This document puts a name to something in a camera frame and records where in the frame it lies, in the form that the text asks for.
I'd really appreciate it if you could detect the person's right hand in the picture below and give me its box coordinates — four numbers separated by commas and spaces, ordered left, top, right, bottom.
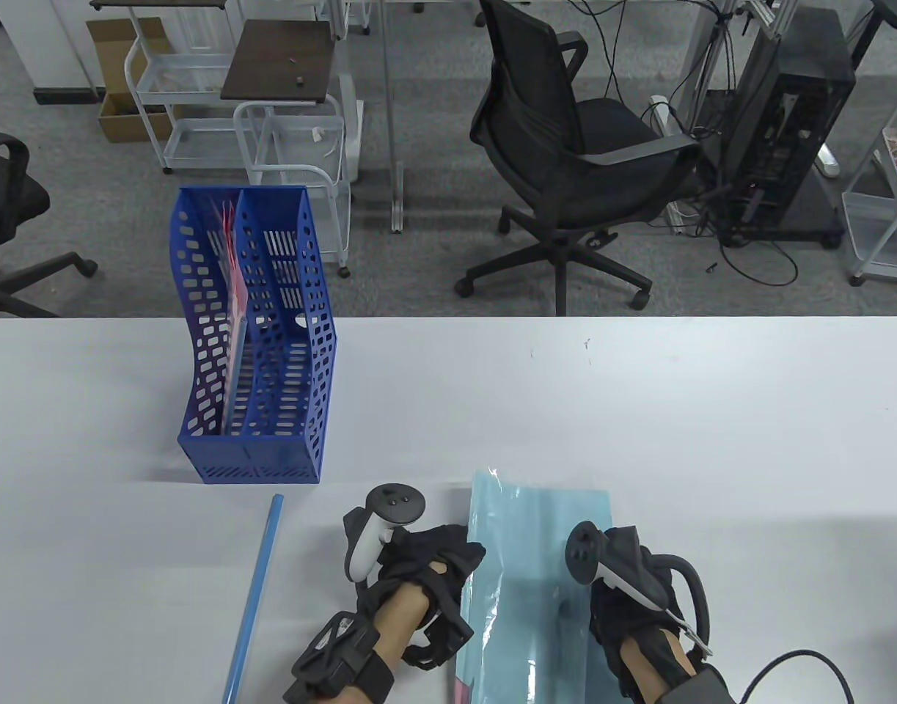
589, 579, 706, 704

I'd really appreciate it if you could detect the person's left hand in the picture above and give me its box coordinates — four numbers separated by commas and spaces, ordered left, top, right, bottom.
356, 522, 487, 668

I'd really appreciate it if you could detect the blue folder slide bar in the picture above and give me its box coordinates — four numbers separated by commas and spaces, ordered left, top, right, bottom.
227, 312, 248, 435
222, 494, 285, 704

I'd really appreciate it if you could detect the light pink paper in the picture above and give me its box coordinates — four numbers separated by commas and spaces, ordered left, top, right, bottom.
219, 199, 248, 435

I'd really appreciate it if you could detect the person's right forearm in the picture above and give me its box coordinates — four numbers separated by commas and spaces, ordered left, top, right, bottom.
618, 631, 697, 694

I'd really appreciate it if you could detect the person's left forearm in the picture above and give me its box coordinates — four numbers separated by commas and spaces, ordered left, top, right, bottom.
371, 583, 432, 670

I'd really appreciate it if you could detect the blue perforated file rack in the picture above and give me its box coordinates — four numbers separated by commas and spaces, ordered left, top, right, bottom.
168, 185, 339, 485

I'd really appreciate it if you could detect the black left hand controller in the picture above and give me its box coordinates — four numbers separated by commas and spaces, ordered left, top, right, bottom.
343, 484, 427, 584

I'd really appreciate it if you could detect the black hand controller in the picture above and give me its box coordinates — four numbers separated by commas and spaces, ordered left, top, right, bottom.
565, 521, 673, 611
343, 484, 427, 584

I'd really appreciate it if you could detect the black right hand controller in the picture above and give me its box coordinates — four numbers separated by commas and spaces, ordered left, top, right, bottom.
565, 521, 673, 611

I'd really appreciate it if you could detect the metal floor stand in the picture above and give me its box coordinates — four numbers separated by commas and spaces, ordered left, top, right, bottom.
381, 0, 406, 234

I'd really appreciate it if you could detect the black mesh office chair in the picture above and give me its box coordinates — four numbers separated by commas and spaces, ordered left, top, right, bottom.
454, 0, 702, 316

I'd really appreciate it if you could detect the white cart with brown top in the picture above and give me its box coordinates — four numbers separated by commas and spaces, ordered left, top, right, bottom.
221, 20, 365, 278

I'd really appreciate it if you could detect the black computer tower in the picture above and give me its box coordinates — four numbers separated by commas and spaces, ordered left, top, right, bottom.
718, 7, 857, 248

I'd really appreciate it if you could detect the cardboard box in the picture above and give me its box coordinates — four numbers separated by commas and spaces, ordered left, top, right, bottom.
87, 18, 174, 142

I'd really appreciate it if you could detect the white cabinet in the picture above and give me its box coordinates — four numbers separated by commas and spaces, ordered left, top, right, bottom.
4, 0, 106, 105

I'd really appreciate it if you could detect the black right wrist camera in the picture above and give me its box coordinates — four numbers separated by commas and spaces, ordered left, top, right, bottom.
653, 671, 736, 704

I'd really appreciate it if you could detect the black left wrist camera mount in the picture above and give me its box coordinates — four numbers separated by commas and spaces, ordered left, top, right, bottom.
283, 612, 395, 704

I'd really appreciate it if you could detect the black braided cable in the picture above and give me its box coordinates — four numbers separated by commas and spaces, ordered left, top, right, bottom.
742, 649, 857, 704

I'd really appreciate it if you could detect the white wire rack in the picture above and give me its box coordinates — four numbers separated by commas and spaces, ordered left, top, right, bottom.
842, 70, 897, 287

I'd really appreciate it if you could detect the white wire shelf cart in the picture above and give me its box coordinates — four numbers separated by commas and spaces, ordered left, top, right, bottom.
124, 0, 252, 175

